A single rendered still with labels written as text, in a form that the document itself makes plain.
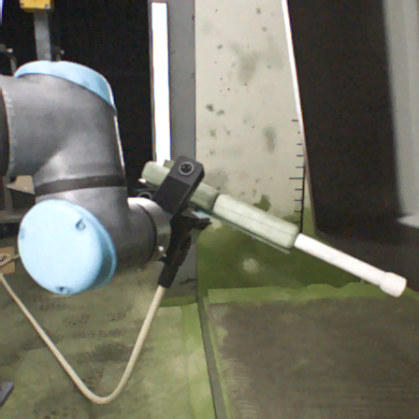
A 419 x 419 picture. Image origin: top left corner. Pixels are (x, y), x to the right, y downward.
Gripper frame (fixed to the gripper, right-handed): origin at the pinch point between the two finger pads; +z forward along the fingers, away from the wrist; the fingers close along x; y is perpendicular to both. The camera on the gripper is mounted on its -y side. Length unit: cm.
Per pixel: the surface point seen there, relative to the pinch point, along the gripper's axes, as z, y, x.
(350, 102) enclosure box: 49, -39, 16
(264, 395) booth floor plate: 33, 46, 29
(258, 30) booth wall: 85, -62, -30
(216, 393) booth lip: 30, 51, 17
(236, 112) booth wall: 85, -29, -26
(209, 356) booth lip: 46, 52, 10
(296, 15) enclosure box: 39, -53, -7
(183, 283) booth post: 85, 50, -18
